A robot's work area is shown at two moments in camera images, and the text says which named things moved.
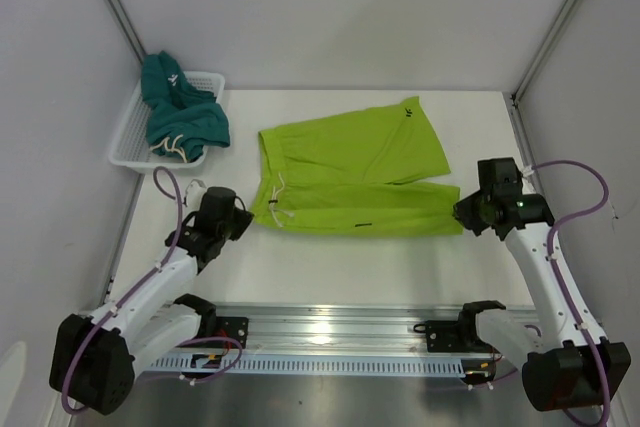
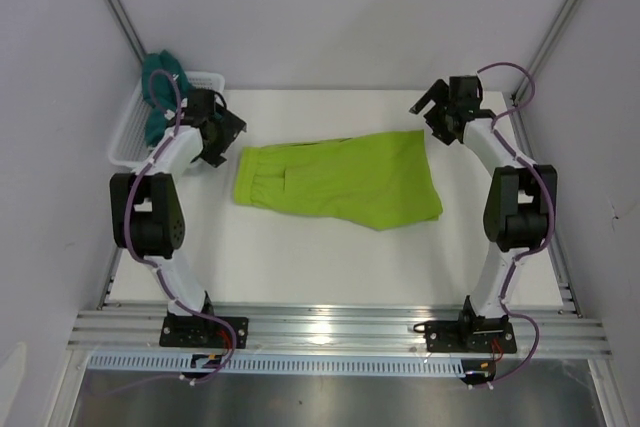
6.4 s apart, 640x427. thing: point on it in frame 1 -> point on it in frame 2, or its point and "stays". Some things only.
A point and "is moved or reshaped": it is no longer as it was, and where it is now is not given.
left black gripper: (243, 219) -> (231, 128)
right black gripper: (462, 211) -> (438, 93)
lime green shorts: (362, 172) is moved or reshaped
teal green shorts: (180, 121) stays
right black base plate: (453, 336) stays
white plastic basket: (130, 147) stays
